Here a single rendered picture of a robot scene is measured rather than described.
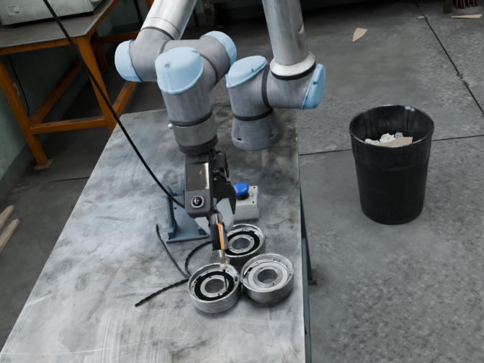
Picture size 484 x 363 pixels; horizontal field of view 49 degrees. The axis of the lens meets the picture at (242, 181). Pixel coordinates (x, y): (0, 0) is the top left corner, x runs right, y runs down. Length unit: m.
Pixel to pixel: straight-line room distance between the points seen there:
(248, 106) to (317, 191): 1.25
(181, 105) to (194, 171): 0.12
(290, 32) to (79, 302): 0.77
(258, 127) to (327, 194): 1.18
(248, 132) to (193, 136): 0.60
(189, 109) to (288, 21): 0.49
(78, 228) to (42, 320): 0.29
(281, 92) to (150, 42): 0.48
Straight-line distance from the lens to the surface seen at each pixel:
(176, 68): 0.85
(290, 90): 1.37
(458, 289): 2.17
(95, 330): 1.13
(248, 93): 1.42
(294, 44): 1.32
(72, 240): 1.37
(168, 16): 1.06
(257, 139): 1.48
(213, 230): 1.02
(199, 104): 0.87
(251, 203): 1.23
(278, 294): 1.04
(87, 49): 2.98
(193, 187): 0.91
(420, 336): 2.02
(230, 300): 1.05
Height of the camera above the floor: 1.59
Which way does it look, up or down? 35 degrees down
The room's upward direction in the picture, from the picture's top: 12 degrees counter-clockwise
